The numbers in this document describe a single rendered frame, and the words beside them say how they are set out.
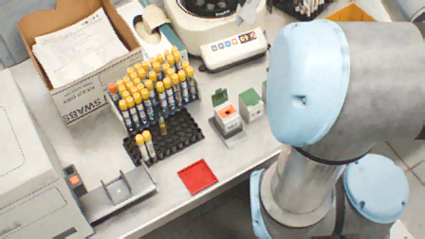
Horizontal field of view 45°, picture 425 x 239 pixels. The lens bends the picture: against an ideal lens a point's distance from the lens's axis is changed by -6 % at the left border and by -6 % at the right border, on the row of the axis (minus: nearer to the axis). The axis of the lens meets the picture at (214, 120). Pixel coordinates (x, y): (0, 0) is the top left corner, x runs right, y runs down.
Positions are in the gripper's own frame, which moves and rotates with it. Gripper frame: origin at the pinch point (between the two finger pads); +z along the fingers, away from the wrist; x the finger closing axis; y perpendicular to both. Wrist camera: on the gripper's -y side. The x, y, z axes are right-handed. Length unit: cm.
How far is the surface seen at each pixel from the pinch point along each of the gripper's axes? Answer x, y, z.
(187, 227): -22, -7, 115
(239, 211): -1, -6, 114
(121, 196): -40.2, 18.4, 22.6
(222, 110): -13.3, 7.6, 18.3
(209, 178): -20.6, 19.0, 25.6
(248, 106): -7.2, 7.8, 19.6
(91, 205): -47, 18, 23
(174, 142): -25.3, 8.4, 24.1
